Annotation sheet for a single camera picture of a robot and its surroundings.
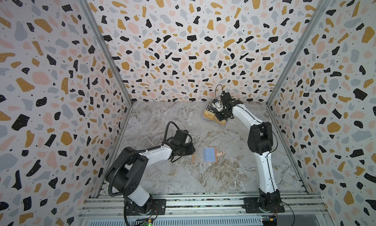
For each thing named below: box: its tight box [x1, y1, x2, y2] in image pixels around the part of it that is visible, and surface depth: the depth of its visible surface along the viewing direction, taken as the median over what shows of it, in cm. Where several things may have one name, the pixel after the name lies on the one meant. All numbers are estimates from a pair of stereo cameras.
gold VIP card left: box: [203, 109, 216, 121], surface depth 111 cm
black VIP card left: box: [205, 102, 214, 113], surface depth 111 cm
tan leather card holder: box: [191, 146, 225, 163], surface depth 94 cm
